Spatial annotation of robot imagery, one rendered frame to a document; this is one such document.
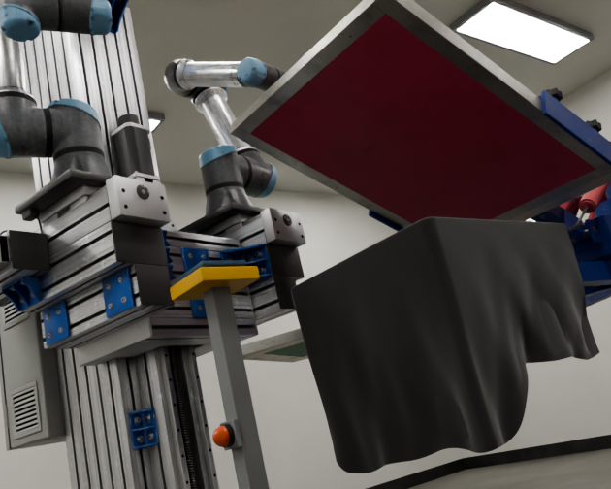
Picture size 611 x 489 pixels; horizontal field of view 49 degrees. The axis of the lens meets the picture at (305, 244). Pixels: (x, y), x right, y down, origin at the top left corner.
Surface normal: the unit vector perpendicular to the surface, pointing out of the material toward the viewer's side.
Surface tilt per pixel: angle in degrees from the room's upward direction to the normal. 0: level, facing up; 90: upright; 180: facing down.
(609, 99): 90
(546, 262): 90
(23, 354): 90
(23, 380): 90
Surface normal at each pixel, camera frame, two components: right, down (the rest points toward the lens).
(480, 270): 0.66, -0.32
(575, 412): -0.77, 0.00
